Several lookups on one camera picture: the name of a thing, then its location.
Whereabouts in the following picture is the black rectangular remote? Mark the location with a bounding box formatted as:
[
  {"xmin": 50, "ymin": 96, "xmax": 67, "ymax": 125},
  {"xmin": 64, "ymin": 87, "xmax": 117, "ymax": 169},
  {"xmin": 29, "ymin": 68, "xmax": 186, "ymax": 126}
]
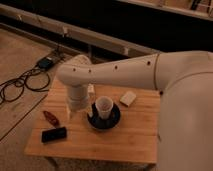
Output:
[{"xmin": 41, "ymin": 127, "xmax": 67, "ymax": 143}]

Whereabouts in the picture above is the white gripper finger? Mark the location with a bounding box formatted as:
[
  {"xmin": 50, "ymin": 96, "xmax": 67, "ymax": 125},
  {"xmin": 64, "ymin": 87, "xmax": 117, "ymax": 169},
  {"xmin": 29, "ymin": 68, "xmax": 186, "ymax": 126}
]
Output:
[
  {"xmin": 66, "ymin": 107, "xmax": 72, "ymax": 120},
  {"xmin": 88, "ymin": 103, "xmax": 96, "ymax": 118}
]

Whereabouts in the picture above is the wooden table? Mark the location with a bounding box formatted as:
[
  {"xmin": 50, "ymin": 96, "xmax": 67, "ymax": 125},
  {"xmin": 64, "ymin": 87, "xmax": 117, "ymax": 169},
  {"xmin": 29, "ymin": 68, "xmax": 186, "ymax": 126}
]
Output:
[{"xmin": 25, "ymin": 80, "xmax": 160, "ymax": 163}]

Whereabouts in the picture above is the small white box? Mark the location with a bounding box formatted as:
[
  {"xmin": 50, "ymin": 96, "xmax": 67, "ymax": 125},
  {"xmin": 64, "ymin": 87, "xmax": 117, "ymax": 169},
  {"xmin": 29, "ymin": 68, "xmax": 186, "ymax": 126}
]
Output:
[{"xmin": 120, "ymin": 91, "xmax": 136, "ymax": 106}]

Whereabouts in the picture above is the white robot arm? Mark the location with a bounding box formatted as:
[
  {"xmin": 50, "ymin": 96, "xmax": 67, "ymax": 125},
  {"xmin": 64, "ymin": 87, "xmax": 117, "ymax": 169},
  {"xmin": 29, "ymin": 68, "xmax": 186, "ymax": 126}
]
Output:
[{"xmin": 57, "ymin": 51, "xmax": 213, "ymax": 171}]

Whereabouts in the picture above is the white paper cup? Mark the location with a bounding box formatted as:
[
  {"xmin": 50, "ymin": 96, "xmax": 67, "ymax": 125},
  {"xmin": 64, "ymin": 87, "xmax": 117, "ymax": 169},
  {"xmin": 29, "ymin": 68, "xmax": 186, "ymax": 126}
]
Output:
[{"xmin": 95, "ymin": 96, "xmax": 113, "ymax": 119}]

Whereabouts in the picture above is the black floor cable left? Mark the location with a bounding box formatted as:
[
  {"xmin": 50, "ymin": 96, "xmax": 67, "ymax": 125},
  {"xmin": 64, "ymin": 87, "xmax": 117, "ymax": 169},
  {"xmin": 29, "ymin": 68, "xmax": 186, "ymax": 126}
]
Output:
[{"xmin": 0, "ymin": 66, "xmax": 52, "ymax": 105}]

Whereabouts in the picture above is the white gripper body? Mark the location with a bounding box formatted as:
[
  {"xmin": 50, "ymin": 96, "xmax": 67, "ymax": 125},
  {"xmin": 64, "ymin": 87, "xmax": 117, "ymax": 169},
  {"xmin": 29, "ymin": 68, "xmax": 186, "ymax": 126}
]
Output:
[{"xmin": 67, "ymin": 84, "xmax": 95, "ymax": 111}]

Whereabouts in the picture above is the red-brown small object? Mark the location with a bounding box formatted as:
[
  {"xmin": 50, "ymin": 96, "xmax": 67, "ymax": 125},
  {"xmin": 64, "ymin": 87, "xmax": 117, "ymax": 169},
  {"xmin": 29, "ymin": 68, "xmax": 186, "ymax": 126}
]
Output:
[{"xmin": 43, "ymin": 111, "xmax": 59, "ymax": 127}]

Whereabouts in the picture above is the black power adapter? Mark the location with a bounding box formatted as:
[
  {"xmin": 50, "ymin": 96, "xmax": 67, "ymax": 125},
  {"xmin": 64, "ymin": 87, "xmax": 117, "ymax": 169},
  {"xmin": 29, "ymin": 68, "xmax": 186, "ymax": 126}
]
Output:
[{"xmin": 36, "ymin": 57, "xmax": 56, "ymax": 71}]

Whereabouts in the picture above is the black round plate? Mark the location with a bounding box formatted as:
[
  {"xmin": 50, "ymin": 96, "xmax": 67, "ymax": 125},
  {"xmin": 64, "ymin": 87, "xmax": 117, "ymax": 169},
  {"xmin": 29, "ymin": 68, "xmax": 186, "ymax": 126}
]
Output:
[{"xmin": 87, "ymin": 104, "xmax": 121, "ymax": 130}]

